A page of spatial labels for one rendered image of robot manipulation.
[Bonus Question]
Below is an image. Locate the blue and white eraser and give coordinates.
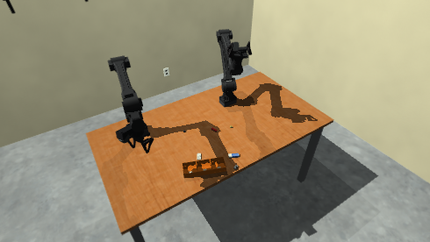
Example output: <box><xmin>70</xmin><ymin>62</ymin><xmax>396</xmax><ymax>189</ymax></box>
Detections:
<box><xmin>228</xmin><ymin>153</ymin><xmax>240</xmax><ymax>158</ymax></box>

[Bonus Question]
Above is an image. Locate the orange two-compartment bin tray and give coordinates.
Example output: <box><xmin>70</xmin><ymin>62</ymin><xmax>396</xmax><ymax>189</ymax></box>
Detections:
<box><xmin>183</xmin><ymin>157</ymin><xmax>226</xmax><ymax>178</ymax></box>

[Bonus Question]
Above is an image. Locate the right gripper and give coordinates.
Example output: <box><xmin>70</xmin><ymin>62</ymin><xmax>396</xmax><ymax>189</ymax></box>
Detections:
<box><xmin>127</xmin><ymin>129</ymin><xmax>154</xmax><ymax>153</ymax></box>

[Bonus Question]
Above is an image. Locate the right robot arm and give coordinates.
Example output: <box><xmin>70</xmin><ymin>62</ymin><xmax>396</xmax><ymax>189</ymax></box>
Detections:
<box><xmin>108</xmin><ymin>55</ymin><xmax>147</xmax><ymax>143</ymax></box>

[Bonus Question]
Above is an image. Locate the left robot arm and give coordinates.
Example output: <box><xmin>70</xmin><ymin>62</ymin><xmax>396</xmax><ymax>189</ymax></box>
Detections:
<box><xmin>216</xmin><ymin>29</ymin><xmax>243</xmax><ymax>103</ymax></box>

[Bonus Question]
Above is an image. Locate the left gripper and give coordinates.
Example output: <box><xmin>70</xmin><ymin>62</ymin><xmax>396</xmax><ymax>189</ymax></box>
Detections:
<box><xmin>226</xmin><ymin>41</ymin><xmax>252</xmax><ymax>64</ymax></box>

